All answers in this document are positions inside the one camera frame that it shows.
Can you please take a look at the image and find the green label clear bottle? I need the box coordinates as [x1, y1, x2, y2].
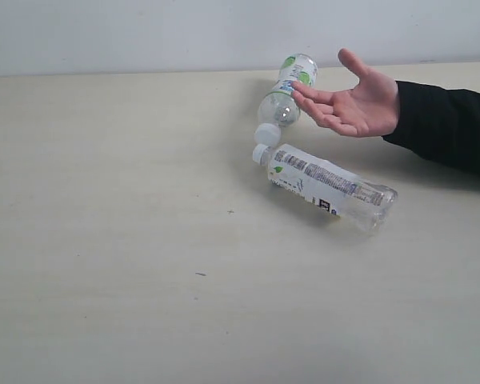
[254, 54, 318, 147]

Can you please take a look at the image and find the person's open bare hand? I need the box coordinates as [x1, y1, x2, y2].
[292, 48, 400, 138]

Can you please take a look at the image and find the white label clear bottle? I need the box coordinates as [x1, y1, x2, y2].
[252, 144, 398, 233]

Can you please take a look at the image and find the black sleeved forearm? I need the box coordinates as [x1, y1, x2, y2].
[383, 81, 480, 176]

